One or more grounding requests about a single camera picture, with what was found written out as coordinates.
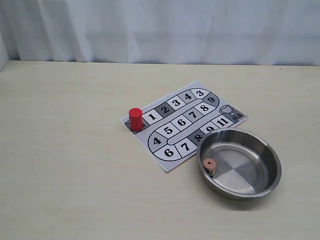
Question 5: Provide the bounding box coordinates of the red cylinder game piece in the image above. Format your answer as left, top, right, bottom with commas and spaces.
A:
128, 107, 143, 132

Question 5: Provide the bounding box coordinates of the beige wooden die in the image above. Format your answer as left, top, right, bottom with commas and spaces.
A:
203, 158, 217, 177

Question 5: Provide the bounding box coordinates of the paper number game board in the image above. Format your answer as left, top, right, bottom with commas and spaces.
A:
132, 81, 248, 172

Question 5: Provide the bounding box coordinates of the stainless steel round bowl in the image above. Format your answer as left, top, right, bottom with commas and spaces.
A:
196, 128, 282, 201

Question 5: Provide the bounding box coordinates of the white curtain backdrop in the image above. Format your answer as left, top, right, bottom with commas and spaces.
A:
0, 0, 320, 66

